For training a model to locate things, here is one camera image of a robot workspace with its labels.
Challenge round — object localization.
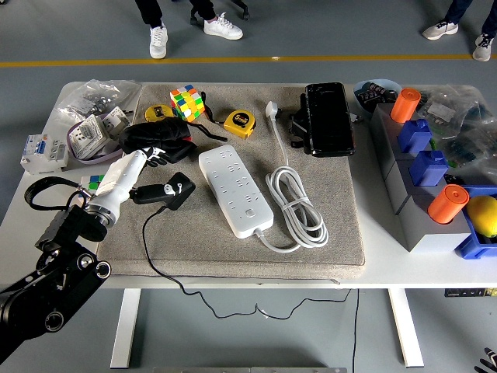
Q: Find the black plug adapter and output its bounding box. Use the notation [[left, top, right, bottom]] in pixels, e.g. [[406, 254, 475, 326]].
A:
[[161, 172, 196, 211]]

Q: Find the blue bin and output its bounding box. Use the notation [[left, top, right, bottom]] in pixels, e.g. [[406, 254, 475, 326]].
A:
[[454, 184, 497, 260]]

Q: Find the white power strip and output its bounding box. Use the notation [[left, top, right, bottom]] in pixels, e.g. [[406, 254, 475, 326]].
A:
[[197, 145, 275, 239]]

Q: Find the black cloth pouch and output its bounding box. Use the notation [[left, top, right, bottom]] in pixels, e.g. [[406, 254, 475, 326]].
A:
[[118, 116, 198, 164]]

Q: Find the person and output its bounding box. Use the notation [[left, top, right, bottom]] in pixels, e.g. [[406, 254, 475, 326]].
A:
[[134, 0, 245, 60], [422, 0, 497, 63]]

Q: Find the yellow lemon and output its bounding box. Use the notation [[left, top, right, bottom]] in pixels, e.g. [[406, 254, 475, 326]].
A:
[[465, 195, 497, 239]]

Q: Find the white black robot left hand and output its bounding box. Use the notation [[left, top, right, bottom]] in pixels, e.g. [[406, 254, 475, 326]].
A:
[[92, 146, 176, 225]]

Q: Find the yellow tape measure black face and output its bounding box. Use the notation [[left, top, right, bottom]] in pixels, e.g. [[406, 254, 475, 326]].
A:
[[144, 104, 176, 124]]

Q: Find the clear plastic parts bag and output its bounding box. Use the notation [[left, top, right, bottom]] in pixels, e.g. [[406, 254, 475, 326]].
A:
[[434, 116, 497, 182], [417, 84, 491, 135], [56, 78, 143, 125]]

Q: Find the small colourful puzzle cube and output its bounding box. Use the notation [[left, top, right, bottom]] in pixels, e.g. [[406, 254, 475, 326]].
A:
[[77, 173, 106, 207]]

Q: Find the black chair base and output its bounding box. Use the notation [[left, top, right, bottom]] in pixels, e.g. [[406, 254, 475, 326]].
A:
[[189, 0, 250, 26]]

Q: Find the orange cylinder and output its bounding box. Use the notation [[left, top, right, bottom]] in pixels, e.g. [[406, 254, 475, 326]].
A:
[[390, 87, 422, 124], [427, 183, 471, 225]]

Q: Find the grey block holder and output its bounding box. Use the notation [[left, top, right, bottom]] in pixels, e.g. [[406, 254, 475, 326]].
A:
[[368, 103, 473, 253]]

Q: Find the large colourful puzzle cube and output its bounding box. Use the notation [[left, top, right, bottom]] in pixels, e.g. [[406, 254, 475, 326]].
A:
[[169, 84, 206, 123]]

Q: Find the black strap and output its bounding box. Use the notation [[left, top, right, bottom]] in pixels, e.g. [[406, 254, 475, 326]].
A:
[[189, 123, 229, 143]]

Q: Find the thin black plug cord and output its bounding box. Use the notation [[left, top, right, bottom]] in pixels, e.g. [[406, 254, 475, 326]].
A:
[[141, 205, 353, 322]]

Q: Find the white table leg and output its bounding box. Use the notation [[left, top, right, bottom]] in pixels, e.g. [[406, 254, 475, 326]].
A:
[[388, 288, 425, 368], [109, 288, 141, 369]]

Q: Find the black printed packet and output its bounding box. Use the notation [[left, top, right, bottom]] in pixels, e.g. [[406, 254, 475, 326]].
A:
[[359, 82, 399, 106]]

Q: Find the light blue bowl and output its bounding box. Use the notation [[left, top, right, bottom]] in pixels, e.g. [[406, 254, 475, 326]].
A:
[[353, 78, 401, 117]]

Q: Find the lavender tray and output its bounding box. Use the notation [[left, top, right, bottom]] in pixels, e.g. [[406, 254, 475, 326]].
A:
[[66, 112, 125, 164]]

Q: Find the yellow tape measure with label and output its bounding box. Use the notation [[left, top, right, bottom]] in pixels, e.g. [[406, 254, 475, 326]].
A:
[[200, 91, 256, 140]]

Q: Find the blue block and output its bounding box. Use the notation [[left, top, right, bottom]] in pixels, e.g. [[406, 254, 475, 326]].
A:
[[408, 149, 450, 187], [396, 118, 433, 155]]

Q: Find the white circuit breaker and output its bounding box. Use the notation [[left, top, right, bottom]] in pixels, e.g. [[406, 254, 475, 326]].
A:
[[19, 133, 70, 175]]

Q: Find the white power strip cable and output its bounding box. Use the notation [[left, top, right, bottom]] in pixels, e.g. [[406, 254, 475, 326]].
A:
[[254, 100, 329, 254]]

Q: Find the glossy black case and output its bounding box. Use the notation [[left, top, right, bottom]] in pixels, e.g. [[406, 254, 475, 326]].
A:
[[304, 81, 356, 159]]

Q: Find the grey-brown mat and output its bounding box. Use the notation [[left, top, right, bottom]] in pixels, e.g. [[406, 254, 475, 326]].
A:
[[96, 83, 367, 281]]

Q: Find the yellow black label strip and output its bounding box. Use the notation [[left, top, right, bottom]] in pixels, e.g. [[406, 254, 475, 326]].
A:
[[444, 288, 497, 298]]

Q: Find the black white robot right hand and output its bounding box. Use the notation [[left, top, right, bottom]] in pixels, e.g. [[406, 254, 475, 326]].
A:
[[474, 347, 497, 373]]

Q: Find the black hanging cable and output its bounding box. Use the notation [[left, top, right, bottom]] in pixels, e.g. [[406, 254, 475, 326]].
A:
[[351, 289, 360, 373]]

